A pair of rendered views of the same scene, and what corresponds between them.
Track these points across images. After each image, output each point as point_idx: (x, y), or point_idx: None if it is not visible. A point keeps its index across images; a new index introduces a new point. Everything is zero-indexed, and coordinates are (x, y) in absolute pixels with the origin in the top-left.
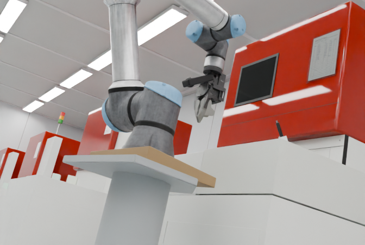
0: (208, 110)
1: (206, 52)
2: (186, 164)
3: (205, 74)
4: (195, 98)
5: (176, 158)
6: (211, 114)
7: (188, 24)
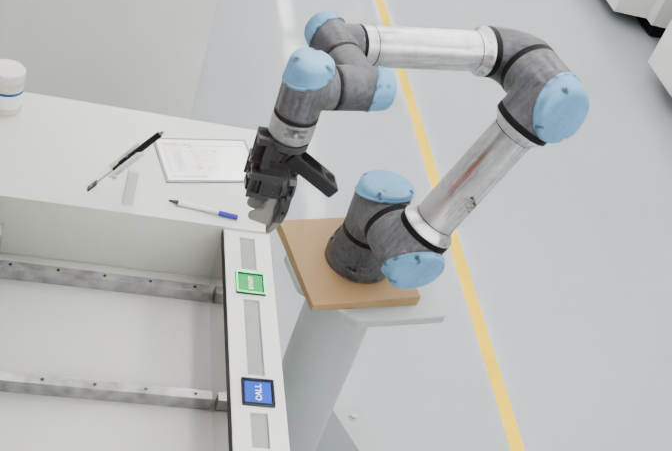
0: (264, 201)
1: (320, 112)
2: (329, 218)
3: (294, 153)
4: (289, 205)
5: (344, 217)
6: (252, 205)
7: (396, 86)
